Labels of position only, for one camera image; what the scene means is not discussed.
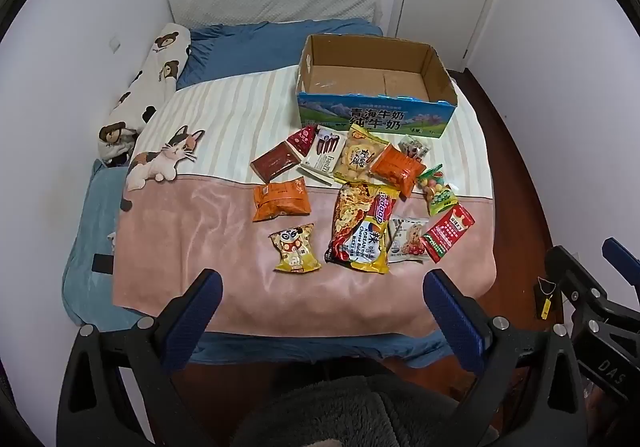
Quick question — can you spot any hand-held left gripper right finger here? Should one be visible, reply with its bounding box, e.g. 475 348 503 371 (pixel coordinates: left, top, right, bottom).
422 269 586 447

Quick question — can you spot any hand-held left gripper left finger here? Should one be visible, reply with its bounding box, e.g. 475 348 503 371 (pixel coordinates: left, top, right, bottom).
55 268 224 447

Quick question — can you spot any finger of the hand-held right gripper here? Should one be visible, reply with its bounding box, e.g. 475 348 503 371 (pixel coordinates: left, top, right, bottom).
544 246 616 328
601 237 640 290

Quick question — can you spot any red snack packet with crown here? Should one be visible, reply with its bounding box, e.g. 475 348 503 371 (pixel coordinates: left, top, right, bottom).
420 203 476 264

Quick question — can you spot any cardboard box with blue print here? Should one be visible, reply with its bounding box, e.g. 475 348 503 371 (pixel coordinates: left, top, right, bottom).
297 34 458 140

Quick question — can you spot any yellow hanging tag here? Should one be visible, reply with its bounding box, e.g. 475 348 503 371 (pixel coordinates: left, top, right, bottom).
536 277 557 321

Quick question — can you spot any white snack packet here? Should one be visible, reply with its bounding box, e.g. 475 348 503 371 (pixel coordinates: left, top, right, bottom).
387 217 431 263

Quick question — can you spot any pink striped cat blanket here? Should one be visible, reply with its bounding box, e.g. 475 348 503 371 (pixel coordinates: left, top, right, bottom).
112 62 498 338

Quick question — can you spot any yellow noodle packet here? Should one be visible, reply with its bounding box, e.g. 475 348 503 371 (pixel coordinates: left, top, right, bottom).
350 187 401 275

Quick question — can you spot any yellow panda snack packet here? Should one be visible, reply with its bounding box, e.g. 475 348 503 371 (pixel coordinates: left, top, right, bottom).
269 223 322 274

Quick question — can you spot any green candy packet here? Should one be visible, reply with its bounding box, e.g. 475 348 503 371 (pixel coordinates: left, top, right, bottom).
416 164 458 218

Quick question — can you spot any grey fluffy clothing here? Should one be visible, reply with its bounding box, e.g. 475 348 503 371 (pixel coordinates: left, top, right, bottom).
247 374 501 447

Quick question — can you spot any light blue blanket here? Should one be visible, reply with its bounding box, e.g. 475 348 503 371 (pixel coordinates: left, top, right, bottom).
62 159 146 333

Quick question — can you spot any large red noodle packet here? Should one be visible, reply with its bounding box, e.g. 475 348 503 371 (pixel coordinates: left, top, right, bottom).
325 182 388 264

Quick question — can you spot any orange red-edged snack packet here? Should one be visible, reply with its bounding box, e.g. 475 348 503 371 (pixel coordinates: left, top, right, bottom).
370 144 426 200

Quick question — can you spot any dark red snack packet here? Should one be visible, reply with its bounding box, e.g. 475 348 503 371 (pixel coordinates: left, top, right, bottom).
250 142 306 185

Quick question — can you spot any small clear red-label packet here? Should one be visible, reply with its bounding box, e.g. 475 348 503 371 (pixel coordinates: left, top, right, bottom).
398 134 431 162

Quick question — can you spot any slim white packet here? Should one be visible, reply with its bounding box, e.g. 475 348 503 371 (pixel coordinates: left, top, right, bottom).
297 166 333 186

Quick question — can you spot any yellow puff snack packet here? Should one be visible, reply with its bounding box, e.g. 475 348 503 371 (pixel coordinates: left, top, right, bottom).
332 123 391 180

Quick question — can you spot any white packet with dark sticks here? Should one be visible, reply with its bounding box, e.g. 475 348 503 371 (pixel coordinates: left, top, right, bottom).
302 126 346 178

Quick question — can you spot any small red triangular packet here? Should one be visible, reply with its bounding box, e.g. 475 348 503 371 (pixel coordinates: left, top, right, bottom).
286 124 321 158

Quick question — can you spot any white bear print pillow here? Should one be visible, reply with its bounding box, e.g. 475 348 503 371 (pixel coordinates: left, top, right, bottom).
97 22 193 168

